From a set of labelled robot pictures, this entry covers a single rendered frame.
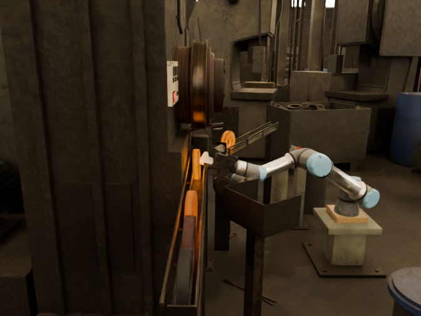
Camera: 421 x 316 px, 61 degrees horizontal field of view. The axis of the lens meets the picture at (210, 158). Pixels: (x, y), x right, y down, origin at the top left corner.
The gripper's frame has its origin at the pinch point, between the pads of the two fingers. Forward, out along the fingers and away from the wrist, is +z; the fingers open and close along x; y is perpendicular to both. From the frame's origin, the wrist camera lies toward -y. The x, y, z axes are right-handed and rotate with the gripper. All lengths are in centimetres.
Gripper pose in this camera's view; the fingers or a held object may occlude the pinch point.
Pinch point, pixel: (197, 160)
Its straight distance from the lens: 181.5
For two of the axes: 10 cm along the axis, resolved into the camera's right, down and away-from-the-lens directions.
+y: 2.6, -9.3, -2.7
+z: -9.6, -2.6, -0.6
